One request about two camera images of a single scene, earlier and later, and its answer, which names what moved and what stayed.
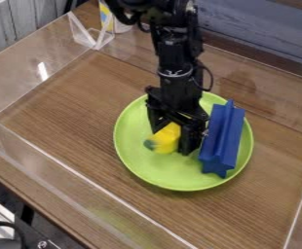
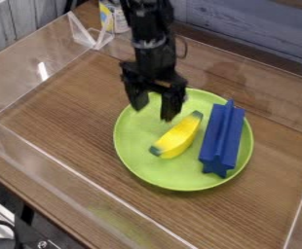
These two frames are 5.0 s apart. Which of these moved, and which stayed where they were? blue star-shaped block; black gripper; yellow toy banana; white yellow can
Moved: yellow toy banana; black gripper
Stayed: blue star-shaped block; white yellow can
